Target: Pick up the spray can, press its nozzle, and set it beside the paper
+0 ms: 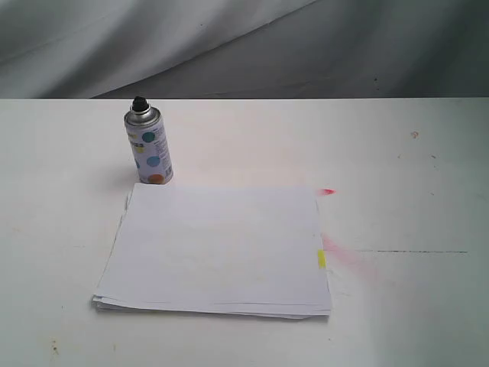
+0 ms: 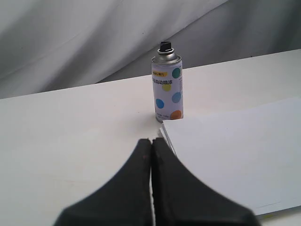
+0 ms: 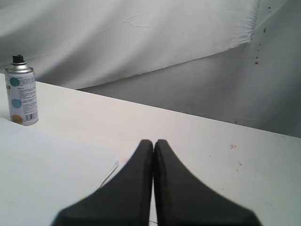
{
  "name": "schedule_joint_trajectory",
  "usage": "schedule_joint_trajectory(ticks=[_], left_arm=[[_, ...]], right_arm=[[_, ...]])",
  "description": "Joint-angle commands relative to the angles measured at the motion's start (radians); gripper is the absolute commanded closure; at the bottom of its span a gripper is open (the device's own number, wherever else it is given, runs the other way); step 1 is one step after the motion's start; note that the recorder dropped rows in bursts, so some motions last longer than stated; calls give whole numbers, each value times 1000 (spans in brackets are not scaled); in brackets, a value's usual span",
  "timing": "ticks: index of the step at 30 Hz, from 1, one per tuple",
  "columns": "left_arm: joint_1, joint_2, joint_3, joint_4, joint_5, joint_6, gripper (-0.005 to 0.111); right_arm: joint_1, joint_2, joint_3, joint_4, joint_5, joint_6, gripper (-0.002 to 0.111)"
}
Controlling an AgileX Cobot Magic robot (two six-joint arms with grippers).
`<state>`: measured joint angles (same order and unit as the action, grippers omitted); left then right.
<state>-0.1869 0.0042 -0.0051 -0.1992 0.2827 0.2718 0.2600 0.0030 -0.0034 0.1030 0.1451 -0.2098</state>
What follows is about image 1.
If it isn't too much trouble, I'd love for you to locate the white paper stack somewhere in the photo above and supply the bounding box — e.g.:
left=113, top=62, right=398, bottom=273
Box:
left=92, top=183, right=332, bottom=319

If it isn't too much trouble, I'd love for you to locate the yellow sticky tab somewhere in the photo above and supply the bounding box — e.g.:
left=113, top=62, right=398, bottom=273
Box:
left=317, top=249, right=326, bottom=268

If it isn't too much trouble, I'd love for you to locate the white polka-dot spray can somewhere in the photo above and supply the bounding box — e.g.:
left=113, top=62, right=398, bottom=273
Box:
left=124, top=96, right=173, bottom=185

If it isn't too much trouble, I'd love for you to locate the grey backdrop cloth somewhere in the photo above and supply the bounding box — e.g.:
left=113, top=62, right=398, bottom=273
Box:
left=1, top=1, right=488, bottom=99

